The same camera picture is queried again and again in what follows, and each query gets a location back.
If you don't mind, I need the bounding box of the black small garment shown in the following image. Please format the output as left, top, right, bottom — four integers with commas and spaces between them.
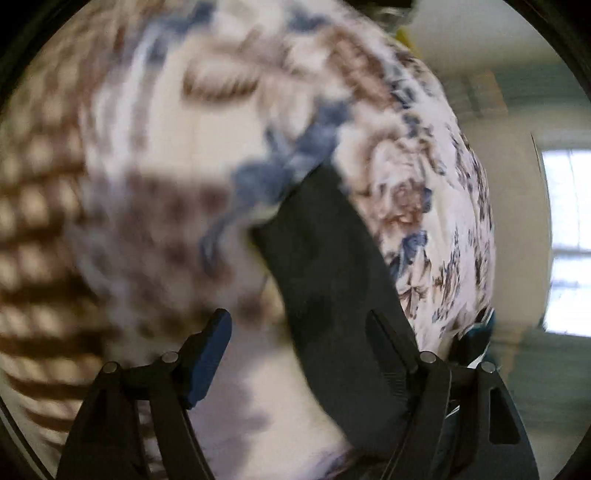
253, 167, 419, 457

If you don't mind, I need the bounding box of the dark green folded blanket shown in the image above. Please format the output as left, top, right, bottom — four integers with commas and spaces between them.
448, 308, 496, 368

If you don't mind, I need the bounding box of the window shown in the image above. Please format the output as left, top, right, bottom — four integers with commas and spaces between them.
536, 136, 590, 338

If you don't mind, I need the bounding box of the floral bed sheet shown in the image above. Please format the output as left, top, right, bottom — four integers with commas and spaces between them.
1, 1, 496, 479

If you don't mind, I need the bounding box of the grey green curtain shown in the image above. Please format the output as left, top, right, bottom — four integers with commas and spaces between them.
489, 59, 591, 416

